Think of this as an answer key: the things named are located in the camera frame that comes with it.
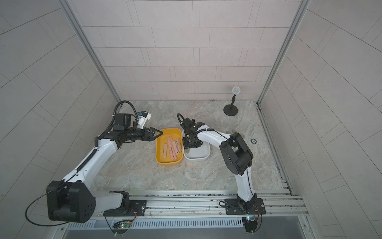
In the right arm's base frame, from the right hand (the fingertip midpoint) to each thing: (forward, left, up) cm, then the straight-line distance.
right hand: (188, 146), depth 92 cm
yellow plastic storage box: (+9, +8, +2) cm, 12 cm away
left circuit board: (-38, +29, +1) cm, 48 cm away
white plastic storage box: (-5, -8, 0) cm, 10 cm away
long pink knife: (-5, +8, 0) cm, 10 cm away
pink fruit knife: (-2, +14, 0) cm, 14 cm away
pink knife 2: (+3, +6, 0) cm, 7 cm away
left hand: (0, +13, +18) cm, 22 cm away
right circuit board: (-40, -29, -3) cm, 49 cm away
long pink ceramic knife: (0, +11, 0) cm, 11 cm away
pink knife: (-1, +8, 0) cm, 8 cm away
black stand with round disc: (+29, -33, -1) cm, 44 cm away
